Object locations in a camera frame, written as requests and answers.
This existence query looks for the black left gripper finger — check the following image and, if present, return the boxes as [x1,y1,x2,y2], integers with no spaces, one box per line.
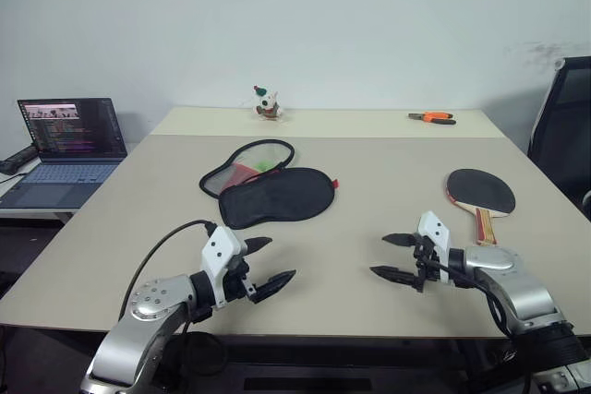
[244,236,274,257]
[253,269,297,305]

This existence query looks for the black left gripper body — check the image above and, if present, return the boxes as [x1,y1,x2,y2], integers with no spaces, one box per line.
[221,252,259,306]

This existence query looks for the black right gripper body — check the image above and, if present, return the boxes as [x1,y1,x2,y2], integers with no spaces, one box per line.
[413,233,443,294]

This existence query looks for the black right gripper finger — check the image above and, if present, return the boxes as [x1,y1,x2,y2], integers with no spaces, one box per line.
[368,265,421,289]
[381,233,417,250]

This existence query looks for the black red paddle case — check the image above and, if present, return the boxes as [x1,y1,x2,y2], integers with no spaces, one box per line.
[199,137,341,231]

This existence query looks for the black rubber table tennis paddle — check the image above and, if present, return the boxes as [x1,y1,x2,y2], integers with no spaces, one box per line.
[445,168,517,247]

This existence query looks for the white plush toy figure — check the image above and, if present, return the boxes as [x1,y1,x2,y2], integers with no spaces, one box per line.
[251,85,283,122]

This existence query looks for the black mesh office chair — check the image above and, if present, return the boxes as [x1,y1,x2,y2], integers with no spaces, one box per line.
[526,55,591,222]

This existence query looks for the open blue-grey laptop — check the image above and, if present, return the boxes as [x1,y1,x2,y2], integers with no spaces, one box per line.
[0,97,128,210]

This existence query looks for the black oblong device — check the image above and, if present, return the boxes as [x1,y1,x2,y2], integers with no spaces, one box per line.
[0,145,39,175]

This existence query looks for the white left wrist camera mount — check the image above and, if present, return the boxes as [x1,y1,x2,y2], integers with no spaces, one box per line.
[200,225,248,308]

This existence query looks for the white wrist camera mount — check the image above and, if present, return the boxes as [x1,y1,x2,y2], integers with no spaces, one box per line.
[200,225,248,308]
[416,210,452,285]

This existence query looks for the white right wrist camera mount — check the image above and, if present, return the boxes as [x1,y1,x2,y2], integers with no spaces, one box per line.
[416,210,452,285]

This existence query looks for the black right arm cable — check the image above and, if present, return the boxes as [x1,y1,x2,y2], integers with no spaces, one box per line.
[427,258,525,342]

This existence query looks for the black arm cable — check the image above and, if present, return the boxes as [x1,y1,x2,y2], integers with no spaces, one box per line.
[117,220,230,377]
[427,258,525,342]

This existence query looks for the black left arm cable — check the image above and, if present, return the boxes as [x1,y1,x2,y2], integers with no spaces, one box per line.
[117,220,230,377]

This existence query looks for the black table frame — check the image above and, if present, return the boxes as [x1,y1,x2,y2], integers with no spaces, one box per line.
[0,322,591,394]

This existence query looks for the orange handled pliers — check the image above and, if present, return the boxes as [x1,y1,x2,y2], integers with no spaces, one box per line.
[407,111,458,126]

